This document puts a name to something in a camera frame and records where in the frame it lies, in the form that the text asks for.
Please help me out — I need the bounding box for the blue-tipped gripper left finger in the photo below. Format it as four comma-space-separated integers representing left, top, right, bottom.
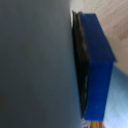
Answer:
0, 0, 84, 128

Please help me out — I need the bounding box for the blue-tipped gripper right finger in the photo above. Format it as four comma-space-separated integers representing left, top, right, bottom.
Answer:
72, 10, 117, 124

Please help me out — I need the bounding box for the yellow red food box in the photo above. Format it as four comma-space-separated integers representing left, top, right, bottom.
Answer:
81, 120, 108, 128

